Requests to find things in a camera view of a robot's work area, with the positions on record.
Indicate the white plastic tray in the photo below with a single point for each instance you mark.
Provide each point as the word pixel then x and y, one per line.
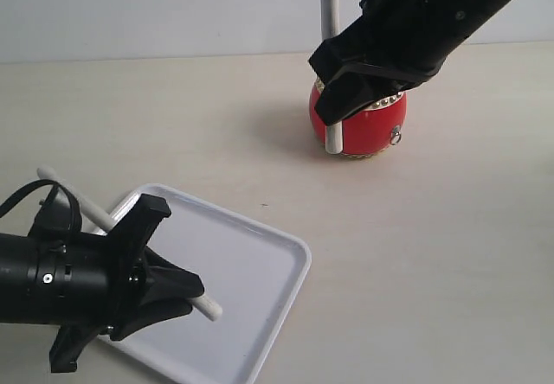
pixel 252 270

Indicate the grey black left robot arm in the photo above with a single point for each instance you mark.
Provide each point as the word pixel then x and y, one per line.
pixel 17 256

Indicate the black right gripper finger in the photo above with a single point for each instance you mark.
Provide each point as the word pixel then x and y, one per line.
pixel 361 48
pixel 348 89

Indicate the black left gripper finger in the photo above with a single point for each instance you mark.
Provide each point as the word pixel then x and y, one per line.
pixel 157 291
pixel 128 238

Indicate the red small drum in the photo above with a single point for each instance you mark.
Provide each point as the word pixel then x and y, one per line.
pixel 374 129

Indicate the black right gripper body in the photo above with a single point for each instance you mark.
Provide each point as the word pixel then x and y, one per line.
pixel 423 33

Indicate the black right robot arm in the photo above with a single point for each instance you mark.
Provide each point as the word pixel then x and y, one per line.
pixel 394 46

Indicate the wooden drumstick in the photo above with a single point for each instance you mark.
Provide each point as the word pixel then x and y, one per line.
pixel 117 276
pixel 329 19

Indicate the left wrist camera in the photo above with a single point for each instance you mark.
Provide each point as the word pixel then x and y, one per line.
pixel 68 345

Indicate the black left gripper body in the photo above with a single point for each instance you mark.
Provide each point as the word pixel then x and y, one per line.
pixel 68 284

